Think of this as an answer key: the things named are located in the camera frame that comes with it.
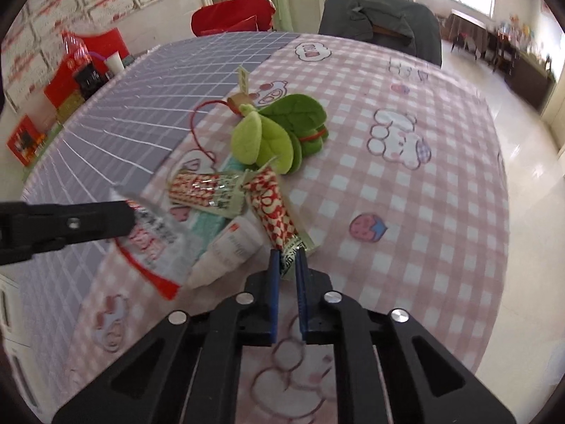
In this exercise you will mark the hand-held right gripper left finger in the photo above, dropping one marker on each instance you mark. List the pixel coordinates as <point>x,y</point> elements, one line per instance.
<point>273,296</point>

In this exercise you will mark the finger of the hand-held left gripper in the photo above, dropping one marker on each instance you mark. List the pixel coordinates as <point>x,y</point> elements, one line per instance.
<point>66,223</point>

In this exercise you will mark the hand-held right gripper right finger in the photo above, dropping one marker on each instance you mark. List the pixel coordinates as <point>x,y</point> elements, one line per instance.
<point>301,296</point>

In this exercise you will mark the white tube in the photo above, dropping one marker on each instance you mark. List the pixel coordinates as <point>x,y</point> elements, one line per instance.
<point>225,251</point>

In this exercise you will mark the red heart-patterned wrapper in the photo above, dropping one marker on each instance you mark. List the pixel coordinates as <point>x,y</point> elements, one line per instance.
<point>269,212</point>

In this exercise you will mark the white and red plastic packet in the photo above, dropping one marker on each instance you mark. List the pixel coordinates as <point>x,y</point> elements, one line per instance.
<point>154,251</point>

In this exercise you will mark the teal packet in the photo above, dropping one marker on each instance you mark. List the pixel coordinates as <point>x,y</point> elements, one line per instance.
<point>207,229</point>

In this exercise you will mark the red and silver patterned wrapper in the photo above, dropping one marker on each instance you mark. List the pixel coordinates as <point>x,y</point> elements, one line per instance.
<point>198,190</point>

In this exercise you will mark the green felt leaf ornament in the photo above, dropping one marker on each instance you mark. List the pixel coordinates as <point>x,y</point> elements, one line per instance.
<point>291,115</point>

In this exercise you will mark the small red and black box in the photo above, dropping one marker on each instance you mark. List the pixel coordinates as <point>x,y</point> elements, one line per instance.
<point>24,139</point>

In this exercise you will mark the pink checkered bear tablecloth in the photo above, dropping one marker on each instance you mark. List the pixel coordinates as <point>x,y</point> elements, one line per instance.
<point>375,207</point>

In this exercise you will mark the grey grid tablecloth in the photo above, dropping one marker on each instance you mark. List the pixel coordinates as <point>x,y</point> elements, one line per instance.
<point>132,110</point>

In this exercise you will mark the red gift carton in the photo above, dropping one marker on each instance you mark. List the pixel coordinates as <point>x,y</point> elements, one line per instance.
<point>66,79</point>

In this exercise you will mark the white paper cup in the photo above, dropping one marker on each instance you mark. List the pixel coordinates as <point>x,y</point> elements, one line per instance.
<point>114,64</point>

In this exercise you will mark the cream paper tag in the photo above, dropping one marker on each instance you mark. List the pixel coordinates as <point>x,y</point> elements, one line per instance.
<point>242,79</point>

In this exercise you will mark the red fabric bag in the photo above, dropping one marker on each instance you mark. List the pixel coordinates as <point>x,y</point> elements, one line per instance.
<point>229,13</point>

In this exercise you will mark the grey jacket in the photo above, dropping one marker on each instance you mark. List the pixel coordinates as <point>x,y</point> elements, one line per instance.
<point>379,13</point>

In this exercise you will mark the round table with dark cloth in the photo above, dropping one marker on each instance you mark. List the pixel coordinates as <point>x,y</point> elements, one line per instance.
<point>468,26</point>

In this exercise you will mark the dark wooden desk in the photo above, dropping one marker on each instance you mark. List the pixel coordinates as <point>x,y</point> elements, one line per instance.
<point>529,75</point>

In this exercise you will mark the wall of red-trimmed certificates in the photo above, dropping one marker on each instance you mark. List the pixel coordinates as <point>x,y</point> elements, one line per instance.
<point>66,0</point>

